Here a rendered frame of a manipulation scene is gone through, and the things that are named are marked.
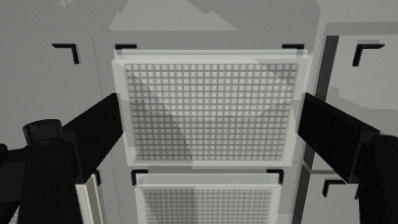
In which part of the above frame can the grey flat deck plate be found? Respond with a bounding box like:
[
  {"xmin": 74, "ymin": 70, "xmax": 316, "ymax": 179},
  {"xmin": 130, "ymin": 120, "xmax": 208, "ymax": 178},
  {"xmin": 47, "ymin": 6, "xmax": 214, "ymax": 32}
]
[{"xmin": 0, "ymin": 0, "xmax": 398, "ymax": 99}]

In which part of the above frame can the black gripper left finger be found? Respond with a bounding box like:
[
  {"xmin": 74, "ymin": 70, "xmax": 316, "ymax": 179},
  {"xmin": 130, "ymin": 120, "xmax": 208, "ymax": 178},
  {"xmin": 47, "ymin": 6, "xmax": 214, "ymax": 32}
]
[{"xmin": 0, "ymin": 93, "xmax": 123, "ymax": 224}]

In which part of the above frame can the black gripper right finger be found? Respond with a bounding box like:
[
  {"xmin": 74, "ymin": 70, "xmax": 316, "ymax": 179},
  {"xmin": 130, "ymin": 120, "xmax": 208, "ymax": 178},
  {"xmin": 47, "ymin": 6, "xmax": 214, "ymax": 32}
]
[{"xmin": 297, "ymin": 93, "xmax": 398, "ymax": 224}]

